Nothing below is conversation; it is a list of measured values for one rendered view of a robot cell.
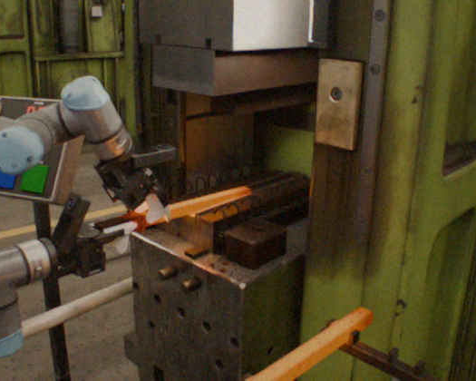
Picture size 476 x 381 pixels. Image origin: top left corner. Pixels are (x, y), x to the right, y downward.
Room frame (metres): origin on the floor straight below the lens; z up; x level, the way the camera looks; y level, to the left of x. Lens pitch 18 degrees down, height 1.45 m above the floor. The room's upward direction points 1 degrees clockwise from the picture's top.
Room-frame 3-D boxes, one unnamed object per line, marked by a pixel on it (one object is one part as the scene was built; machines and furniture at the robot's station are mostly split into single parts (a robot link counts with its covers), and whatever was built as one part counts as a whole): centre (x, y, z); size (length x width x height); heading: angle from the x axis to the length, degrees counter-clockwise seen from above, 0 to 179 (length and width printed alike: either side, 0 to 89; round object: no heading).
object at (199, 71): (1.33, -0.01, 1.32); 0.42 x 0.20 x 0.10; 138
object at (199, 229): (1.33, -0.01, 0.96); 0.42 x 0.20 x 0.09; 138
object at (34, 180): (1.33, 0.55, 1.01); 0.07 x 0.05 x 0.07; 73
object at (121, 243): (0.99, 0.24, 1.00); 0.09 x 0.03 x 0.06; 135
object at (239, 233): (1.10, -0.04, 0.95); 0.12 x 0.08 x 0.06; 138
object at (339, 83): (1.06, -0.19, 1.27); 0.09 x 0.02 x 0.17; 48
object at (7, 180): (1.36, 0.64, 1.01); 0.07 x 0.05 x 0.07; 73
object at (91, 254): (0.92, 0.32, 0.99); 0.12 x 0.08 x 0.09; 138
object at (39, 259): (0.86, 0.37, 1.00); 0.08 x 0.05 x 0.08; 48
